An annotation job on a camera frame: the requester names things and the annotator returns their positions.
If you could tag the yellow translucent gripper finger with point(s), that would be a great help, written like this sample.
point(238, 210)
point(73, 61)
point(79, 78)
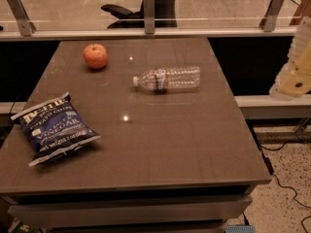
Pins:
point(294, 79)

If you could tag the clear plastic water bottle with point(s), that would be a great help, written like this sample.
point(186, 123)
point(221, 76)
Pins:
point(162, 79)

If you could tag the black office chair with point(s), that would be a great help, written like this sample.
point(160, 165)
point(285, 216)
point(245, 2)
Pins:
point(164, 15)

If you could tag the red apple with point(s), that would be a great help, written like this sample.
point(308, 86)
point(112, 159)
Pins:
point(95, 56)

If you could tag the blue potato chips bag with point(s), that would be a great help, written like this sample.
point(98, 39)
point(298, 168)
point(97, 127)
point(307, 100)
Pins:
point(54, 128)

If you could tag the glass railing panel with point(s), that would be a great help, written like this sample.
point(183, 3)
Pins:
point(87, 15)

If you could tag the right metal railing bracket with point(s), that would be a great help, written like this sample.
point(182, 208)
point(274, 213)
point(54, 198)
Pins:
point(268, 22)

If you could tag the metal railing bracket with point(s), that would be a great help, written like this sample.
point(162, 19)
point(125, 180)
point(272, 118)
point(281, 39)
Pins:
point(25, 26)
point(149, 16)
point(268, 22)

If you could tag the middle metal railing bracket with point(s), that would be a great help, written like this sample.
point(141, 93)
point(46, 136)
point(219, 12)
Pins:
point(149, 16)

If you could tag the left metal railing bracket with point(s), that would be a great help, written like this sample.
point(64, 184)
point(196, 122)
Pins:
point(25, 26)

